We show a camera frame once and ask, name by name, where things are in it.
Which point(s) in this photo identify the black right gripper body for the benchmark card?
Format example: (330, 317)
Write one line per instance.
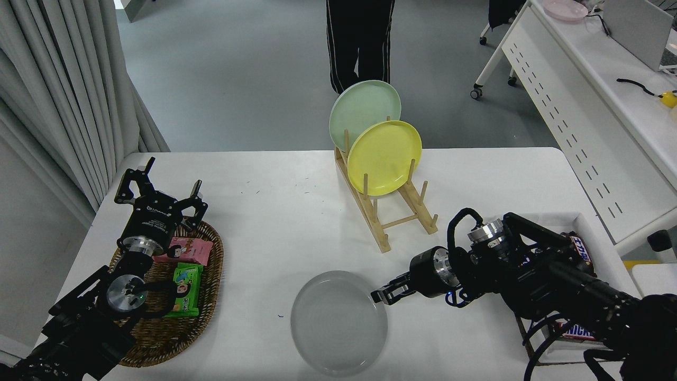
(423, 272)

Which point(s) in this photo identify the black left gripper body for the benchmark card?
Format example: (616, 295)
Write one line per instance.
(152, 218)

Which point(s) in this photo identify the grey plate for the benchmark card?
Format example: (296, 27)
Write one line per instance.
(338, 323)

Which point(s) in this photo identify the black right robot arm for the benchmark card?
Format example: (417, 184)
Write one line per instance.
(571, 286)

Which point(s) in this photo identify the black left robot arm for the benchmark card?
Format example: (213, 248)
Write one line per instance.
(79, 328)

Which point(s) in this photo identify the wooden plate rack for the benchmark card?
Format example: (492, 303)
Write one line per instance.
(370, 219)

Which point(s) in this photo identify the yellow plate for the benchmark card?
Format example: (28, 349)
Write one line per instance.
(383, 156)

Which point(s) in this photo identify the pale green plate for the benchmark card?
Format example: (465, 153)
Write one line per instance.
(359, 106)

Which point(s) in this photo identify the pink plate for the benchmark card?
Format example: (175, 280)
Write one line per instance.
(566, 9)

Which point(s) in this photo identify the pink snack pack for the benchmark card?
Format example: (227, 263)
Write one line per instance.
(191, 250)

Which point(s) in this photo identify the brown wicker basket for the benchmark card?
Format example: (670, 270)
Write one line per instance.
(209, 275)

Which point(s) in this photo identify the green snack pack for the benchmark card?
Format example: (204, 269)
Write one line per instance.
(186, 288)

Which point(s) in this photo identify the grey curtain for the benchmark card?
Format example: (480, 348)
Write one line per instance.
(58, 90)

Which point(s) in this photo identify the snack bar with blue characters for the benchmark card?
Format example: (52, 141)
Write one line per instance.
(581, 248)

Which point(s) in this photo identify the Snickers bar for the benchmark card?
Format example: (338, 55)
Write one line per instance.
(576, 332)

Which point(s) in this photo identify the white foam tray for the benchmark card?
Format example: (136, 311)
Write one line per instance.
(600, 235)

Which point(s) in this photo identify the person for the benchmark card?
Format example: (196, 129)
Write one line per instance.
(359, 37)

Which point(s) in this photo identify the small white table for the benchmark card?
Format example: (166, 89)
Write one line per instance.
(661, 280)

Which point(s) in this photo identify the white desk with perforated panel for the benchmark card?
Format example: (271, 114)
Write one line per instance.
(597, 106)

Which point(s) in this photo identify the yellow object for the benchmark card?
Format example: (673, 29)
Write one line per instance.
(669, 99)

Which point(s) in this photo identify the grey laptop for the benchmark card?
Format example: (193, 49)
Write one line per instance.
(637, 29)

